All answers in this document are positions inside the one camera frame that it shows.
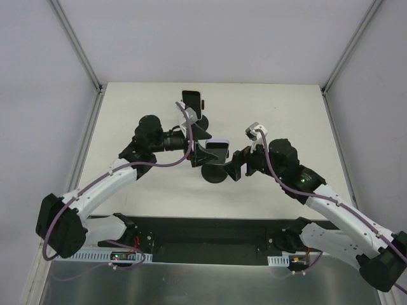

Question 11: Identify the black phone stand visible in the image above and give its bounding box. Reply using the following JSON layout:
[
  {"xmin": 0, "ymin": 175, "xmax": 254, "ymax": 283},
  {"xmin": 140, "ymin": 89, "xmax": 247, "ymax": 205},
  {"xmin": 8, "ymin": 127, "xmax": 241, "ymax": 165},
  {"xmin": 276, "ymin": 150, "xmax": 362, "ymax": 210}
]
[
  {"xmin": 201, "ymin": 162, "xmax": 228, "ymax": 184},
  {"xmin": 192, "ymin": 101, "xmax": 209, "ymax": 132}
]

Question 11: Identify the black phone lilac case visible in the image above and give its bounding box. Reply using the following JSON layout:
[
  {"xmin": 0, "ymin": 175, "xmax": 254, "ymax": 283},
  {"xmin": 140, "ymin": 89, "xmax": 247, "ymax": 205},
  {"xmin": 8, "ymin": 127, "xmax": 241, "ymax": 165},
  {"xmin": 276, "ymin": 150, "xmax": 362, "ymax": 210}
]
[{"xmin": 205, "ymin": 139, "xmax": 230, "ymax": 165}]

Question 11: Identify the black phone cream case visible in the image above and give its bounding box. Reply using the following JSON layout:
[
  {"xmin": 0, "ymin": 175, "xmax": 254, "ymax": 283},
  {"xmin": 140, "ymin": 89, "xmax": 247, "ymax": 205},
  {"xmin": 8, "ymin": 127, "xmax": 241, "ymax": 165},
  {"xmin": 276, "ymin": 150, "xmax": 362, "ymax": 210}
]
[{"xmin": 181, "ymin": 90, "xmax": 203, "ymax": 120}]

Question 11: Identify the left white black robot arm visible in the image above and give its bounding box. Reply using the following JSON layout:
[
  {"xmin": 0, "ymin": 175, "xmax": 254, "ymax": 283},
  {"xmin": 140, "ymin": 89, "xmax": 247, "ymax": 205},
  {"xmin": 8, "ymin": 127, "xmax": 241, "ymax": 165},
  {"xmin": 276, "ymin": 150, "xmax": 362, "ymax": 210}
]
[{"xmin": 36, "ymin": 115, "xmax": 216, "ymax": 258}]

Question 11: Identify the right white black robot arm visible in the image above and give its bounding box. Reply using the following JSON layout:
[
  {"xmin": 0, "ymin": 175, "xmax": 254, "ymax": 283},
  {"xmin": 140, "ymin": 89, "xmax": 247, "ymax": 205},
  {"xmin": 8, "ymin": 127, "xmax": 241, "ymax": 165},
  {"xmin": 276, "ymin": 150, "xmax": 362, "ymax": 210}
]
[{"xmin": 223, "ymin": 139, "xmax": 406, "ymax": 292}]

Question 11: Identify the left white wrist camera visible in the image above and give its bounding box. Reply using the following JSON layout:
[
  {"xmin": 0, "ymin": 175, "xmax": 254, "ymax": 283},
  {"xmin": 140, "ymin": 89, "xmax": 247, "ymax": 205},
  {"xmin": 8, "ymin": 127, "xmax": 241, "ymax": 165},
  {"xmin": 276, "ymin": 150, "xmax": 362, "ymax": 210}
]
[{"xmin": 176, "ymin": 102, "xmax": 198, "ymax": 137}]

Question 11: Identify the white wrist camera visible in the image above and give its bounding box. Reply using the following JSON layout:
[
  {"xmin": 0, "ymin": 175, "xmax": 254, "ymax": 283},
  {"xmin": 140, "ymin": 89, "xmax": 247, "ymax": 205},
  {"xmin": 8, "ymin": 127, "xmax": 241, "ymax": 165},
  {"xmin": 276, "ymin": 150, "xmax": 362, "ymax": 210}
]
[
  {"xmin": 176, "ymin": 102, "xmax": 198, "ymax": 137},
  {"xmin": 245, "ymin": 122, "xmax": 268, "ymax": 153}
]

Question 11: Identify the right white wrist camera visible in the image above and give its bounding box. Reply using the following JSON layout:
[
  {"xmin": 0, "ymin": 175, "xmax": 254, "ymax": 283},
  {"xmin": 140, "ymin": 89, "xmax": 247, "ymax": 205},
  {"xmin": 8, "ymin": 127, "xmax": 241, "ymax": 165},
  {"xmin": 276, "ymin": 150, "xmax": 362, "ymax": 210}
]
[{"xmin": 245, "ymin": 122, "xmax": 268, "ymax": 153}]

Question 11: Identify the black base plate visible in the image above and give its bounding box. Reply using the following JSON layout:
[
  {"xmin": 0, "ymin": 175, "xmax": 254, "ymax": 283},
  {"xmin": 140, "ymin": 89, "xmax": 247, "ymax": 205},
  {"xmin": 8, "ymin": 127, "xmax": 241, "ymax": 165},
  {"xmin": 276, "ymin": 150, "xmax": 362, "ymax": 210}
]
[{"xmin": 97, "ymin": 215, "xmax": 325, "ymax": 264}]

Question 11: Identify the right white cable duct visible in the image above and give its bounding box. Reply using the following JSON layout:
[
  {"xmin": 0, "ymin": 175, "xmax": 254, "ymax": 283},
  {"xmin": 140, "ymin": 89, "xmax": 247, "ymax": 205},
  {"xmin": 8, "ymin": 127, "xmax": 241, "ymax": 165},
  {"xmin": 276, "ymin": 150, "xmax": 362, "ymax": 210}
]
[{"xmin": 267, "ymin": 255, "xmax": 290, "ymax": 268}]

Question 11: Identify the white cable duct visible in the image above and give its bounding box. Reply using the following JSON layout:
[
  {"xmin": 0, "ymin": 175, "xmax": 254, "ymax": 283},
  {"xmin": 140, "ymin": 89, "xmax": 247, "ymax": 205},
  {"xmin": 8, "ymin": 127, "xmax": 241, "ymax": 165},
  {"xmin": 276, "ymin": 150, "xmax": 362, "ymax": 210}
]
[
  {"xmin": 267, "ymin": 255, "xmax": 290, "ymax": 268},
  {"xmin": 66, "ymin": 250, "xmax": 153, "ymax": 264}
]

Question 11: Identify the left aluminium frame post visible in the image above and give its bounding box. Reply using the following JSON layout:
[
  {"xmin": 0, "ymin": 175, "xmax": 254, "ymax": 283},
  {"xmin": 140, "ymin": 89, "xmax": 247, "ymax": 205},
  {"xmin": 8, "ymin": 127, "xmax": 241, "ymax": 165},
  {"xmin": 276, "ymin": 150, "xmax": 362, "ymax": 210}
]
[{"xmin": 50, "ymin": 0, "xmax": 106, "ymax": 93}]

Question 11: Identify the aluminium frame post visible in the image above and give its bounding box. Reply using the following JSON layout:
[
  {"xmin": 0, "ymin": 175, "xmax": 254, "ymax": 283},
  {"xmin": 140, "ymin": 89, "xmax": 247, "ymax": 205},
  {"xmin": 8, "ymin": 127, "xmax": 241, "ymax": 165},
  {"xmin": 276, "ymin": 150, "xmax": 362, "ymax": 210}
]
[
  {"xmin": 321, "ymin": 0, "xmax": 385, "ymax": 96},
  {"xmin": 50, "ymin": 0, "xmax": 106, "ymax": 93}
]

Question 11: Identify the left white cable duct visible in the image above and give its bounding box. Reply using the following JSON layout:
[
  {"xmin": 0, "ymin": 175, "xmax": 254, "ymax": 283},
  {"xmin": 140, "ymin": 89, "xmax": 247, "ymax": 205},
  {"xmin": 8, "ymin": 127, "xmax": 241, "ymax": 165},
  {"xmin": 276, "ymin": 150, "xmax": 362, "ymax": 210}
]
[{"xmin": 66, "ymin": 250, "xmax": 153, "ymax": 264}]

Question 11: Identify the right aluminium frame post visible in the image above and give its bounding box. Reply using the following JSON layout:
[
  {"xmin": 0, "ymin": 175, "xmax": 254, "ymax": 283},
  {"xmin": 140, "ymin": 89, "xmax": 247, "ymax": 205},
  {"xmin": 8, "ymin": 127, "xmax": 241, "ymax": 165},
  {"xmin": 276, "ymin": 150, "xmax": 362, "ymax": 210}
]
[{"xmin": 321, "ymin": 0, "xmax": 385, "ymax": 96}]

